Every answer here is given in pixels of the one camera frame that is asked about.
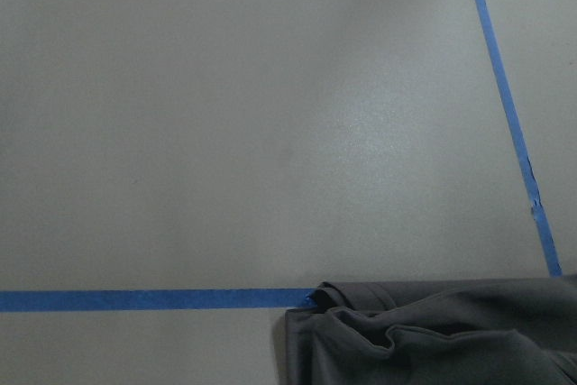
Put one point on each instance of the dark brown t-shirt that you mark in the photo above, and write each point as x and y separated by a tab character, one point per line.
512	331

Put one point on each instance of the blue tape line crosswise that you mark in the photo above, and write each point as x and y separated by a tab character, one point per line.
27	301

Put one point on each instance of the blue tape line lengthwise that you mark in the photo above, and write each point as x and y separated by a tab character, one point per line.
537	208

